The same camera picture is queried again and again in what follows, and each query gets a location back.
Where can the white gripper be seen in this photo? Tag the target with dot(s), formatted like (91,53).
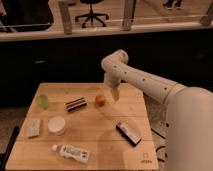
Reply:
(112,82)

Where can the orange apple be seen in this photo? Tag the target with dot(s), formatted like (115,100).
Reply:
(100,100)

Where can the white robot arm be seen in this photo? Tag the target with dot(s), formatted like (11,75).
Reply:
(189,113)

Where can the green plastic cup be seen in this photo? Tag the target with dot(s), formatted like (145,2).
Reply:
(42,101)

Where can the black candy bar box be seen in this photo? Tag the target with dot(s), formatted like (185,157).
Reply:
(127,131)

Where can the clear plastic bottle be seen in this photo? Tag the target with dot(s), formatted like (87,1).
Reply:
(69,151)

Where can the black office chair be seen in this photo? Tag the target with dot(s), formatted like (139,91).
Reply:
(91,15)

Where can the grey sponge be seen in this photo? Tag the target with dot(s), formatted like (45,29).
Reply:
(33,128)

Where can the wooden railing post middle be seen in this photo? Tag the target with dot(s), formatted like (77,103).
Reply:
(128,16)

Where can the wooden railing post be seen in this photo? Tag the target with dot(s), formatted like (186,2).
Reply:
(65,16)
(128,16)

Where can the wooden railing post left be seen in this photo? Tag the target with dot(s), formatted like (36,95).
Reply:
(65,16)

